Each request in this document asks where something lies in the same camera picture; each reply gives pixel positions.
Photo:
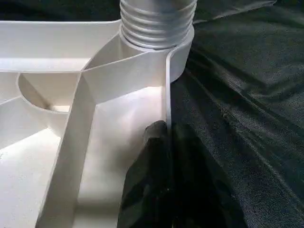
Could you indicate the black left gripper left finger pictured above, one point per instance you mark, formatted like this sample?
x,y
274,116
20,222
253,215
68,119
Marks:
x,y
147,190

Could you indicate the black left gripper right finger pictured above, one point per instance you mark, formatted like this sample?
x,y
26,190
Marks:
x,y
199,199

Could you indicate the white plastic table leg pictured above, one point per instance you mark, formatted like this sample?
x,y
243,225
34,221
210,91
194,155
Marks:
x,y
156,23

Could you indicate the white plastic table top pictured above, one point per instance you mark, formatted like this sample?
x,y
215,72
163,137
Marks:
x,y
47,47

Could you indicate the black work mat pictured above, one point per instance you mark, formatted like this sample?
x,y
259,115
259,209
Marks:
x,y
256,95

